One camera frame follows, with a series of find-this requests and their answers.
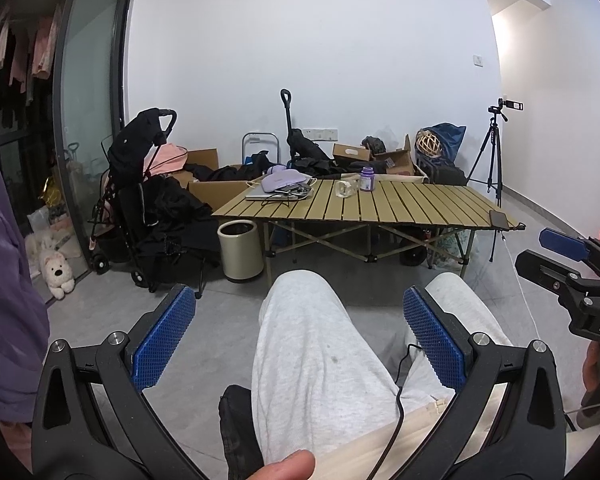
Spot large cardboard box left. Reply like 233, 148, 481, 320
170, 148, 249, 211

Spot black cable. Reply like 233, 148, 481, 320
364, 341, 426, 480

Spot purple white bottle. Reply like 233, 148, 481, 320
358, 166, 375, 192

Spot black smartphone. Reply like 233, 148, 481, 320
489, 210, 509, 231

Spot blue chair with wicker ball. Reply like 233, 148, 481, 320
415, 122, 467, 186

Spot person's left thumb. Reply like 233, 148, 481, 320
249, 450, 315, 480

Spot black camcorder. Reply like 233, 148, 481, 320
488, 98, 524, 115

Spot cream round trash bin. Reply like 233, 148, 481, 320
218, 220, 264, 282

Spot lavender pouch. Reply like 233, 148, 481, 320
260, 169, 311, 194

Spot black baby stroller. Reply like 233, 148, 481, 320
86, 107, 221, 298

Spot clear glass mug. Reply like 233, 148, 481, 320
334, 180, 358, 200

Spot open cardboard box right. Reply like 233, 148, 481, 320
374, 134, 416, 177

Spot person's grey trouser legs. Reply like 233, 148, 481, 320
216, 268, 581, 480

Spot white plush dog toy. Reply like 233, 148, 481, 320
38, 249, 76, 300

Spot hanging pink clothes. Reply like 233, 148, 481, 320
0, 3, 64, 103

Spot person's right hand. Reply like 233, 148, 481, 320
582, 341, 600, 392

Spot white wall power strip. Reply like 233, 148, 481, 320
302, 128, 338, 142

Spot pile of black clothes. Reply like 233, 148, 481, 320
183, 152, 275, 182

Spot glass sliding door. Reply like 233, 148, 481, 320
53, 0, 130, 274

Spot white light switch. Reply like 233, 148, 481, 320
472, 55, 484, 67

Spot tan folding slat table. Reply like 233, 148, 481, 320
214, 180, 526, 275

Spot purple jacket sleeve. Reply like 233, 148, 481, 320
0, 171, 50, 422

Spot brown cardboard box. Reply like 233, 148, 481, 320
332, 143, 372, 162

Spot silver laptop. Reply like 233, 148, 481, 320
245, 184, 312, 203

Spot metal frame folding stool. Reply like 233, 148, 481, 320
240, 131, 282, 164

